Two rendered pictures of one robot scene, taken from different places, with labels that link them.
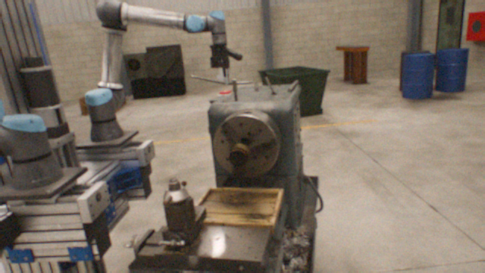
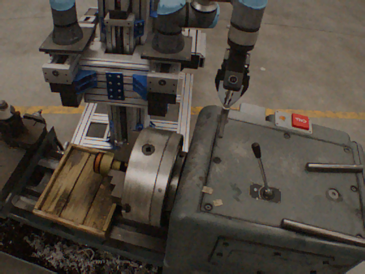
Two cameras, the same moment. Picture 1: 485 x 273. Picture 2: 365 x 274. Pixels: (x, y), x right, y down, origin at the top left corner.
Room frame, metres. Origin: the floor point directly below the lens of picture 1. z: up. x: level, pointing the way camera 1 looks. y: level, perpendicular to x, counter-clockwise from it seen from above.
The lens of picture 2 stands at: (1.54, -0.58, 1.94)
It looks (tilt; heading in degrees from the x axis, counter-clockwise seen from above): 48 degrees down; 83
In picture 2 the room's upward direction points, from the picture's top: 8 degrees clockwise
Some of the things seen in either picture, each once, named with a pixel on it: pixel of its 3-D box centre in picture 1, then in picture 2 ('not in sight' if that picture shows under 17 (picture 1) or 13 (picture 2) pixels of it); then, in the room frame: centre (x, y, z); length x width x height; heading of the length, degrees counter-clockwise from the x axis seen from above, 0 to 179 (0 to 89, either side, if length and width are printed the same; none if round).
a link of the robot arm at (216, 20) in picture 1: (217, 23); (249, 4); (1.75, 0.10, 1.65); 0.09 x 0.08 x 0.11; 93
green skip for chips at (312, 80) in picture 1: (292, 92); not in sight; (6.51, -0.95, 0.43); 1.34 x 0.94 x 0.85; 14
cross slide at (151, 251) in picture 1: (201, 246); (10, 152); (0.93, 0.18, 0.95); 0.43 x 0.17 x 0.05; 76
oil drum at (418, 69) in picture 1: (417, 76); not in sight; (6.97, -3.65, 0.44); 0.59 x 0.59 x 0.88
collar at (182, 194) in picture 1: (175, 192); (4, 109); (0.94, 0.24, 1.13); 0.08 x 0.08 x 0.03
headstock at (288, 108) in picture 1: (259, 125); (267, 201); (1.92, -0.07, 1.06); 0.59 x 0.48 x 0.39; 166
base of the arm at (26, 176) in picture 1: (35, 167); (66, 28); (1.09, 0.74, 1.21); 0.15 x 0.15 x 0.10
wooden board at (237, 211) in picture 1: (236, 207); (85, 186); (1.27, 0.07, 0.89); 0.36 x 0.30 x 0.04; 76
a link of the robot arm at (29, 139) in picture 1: (23, 135); (63, 5); (1.09, 0.74, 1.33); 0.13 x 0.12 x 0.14; 106
